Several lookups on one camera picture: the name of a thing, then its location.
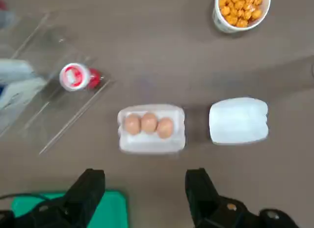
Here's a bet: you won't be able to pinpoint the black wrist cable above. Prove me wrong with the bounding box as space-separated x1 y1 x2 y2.
0 193 67 212

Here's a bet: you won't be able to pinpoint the white egg box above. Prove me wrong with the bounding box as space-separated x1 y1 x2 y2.
117 104 186 155

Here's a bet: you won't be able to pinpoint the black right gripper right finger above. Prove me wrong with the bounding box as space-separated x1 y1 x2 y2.
185 168 300 228

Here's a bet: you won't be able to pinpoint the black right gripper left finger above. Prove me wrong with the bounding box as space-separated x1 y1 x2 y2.
0 168 106 228

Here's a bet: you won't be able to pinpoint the green plastic tray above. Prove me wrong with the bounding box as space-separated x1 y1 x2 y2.
11 188 129 228

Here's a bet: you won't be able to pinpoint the brown egg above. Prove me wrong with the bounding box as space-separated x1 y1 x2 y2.
141 112 158 134
156 117 174 140
125 114 142 136

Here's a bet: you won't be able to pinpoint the blue and white milk carton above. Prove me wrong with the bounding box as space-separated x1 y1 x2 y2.
0 58 48 111

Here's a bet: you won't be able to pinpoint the white cup of orange snacks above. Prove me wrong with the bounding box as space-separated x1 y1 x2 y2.
212 0 271 34

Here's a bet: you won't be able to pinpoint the clear acrylic stepped shelf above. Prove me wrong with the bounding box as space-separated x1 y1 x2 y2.
0 11 116 155

